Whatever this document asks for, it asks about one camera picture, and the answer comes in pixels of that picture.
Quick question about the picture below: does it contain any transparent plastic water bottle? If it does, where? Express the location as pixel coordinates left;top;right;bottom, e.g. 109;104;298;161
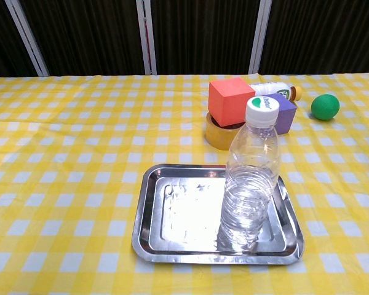
220;95;281;250

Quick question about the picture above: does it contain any stainless steel rectangular tray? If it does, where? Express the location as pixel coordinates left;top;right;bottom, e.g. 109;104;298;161
131;163;306;266

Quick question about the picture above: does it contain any small white yellow-capped bottle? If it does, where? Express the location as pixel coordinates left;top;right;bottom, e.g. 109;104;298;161
250;82;303;103

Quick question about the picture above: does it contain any yellow tape roll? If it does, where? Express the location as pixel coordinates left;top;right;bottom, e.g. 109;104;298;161
204;111;245;151

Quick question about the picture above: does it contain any red foam cube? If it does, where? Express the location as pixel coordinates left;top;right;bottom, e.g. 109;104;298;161
208;77;256;127

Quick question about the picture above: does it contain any purple foam cube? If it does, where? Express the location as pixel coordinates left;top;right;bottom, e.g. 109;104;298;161
269;93;298;135

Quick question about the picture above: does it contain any yellow white checkered tablecloth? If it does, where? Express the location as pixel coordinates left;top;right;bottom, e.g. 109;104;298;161
0;72;369;295

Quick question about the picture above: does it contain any green ball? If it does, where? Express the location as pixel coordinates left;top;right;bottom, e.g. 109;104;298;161
311;93;340;121

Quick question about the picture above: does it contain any white partition post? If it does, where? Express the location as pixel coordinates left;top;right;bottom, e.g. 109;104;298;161
4;0;50;77
135;0;158;76
248;0;273;74

